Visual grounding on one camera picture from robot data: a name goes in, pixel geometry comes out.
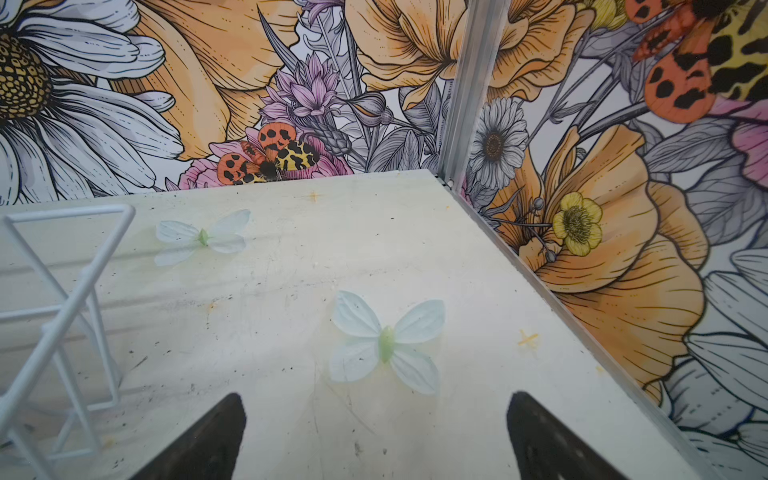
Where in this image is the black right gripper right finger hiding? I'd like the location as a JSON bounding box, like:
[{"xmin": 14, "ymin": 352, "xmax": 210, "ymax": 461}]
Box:
[{"xmin": 506, "ymin": 391, "xmax": 626, "ymax": 480}]

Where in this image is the white wire dish rack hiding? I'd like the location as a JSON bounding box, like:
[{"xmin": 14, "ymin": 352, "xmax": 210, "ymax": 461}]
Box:
[{"xmin": 1, "ymin": 204, "xmax": 136, "ymax": 479}]

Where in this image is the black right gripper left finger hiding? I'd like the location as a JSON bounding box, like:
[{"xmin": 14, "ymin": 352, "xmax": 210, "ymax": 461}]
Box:
[{"xmin": 132, "ymin": 393, "xmax": 247, "ymax": 480}]

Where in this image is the aluminium corner post right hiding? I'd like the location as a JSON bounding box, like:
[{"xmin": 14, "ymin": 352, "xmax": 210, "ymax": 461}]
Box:
[{"xmin": 438, "ymin": 1, "xmax": 510, "ymax": 194}]

